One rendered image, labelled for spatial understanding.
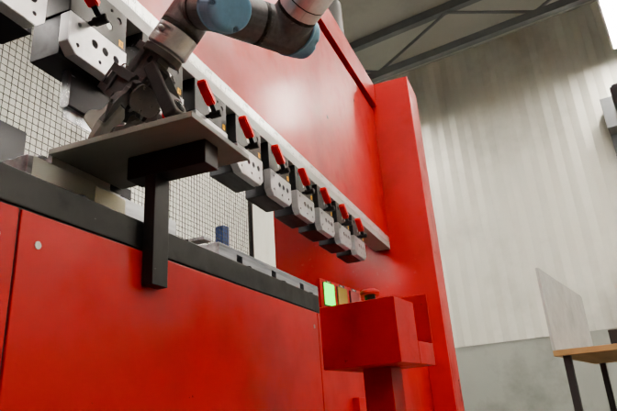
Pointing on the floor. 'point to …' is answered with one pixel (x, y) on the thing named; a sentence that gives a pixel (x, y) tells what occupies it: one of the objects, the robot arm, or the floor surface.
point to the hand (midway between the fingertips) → (106, 152)
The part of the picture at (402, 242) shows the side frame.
